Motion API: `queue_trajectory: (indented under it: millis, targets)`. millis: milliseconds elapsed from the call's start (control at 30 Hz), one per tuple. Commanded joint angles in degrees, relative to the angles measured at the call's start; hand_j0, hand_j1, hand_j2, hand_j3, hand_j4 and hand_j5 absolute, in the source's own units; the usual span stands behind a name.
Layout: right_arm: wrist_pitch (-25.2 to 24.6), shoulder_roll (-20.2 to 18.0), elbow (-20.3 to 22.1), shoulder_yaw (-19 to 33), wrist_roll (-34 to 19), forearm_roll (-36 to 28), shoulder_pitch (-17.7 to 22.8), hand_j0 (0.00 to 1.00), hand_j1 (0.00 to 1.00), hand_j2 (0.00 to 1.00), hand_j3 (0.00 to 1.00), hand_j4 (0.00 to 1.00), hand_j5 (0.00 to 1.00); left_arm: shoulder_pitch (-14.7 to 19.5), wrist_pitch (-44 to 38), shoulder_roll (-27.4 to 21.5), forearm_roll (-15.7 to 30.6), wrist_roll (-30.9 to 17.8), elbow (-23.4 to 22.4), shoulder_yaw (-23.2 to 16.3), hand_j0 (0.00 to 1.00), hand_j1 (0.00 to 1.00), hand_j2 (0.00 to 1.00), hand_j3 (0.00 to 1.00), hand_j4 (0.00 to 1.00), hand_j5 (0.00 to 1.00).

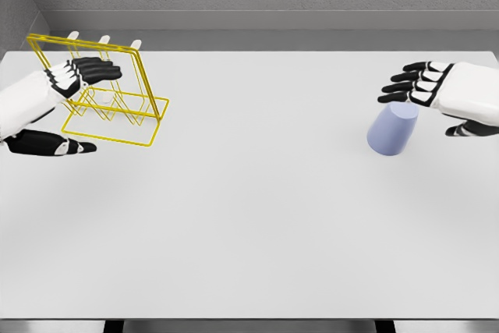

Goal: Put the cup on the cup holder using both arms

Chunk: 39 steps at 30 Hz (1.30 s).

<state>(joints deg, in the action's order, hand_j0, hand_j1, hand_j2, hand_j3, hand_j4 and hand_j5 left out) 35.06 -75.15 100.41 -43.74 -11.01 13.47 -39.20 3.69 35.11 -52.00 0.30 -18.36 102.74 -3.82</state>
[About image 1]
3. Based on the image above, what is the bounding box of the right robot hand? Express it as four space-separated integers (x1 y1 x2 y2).
377 61 499 138

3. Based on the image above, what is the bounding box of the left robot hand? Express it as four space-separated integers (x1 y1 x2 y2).
0 56 123 157

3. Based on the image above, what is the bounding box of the lavender blue cup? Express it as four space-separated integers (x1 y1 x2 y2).
366 101 420 158

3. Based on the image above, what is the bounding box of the yellow wire cup holder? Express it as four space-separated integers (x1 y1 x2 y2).
26 30 171 148

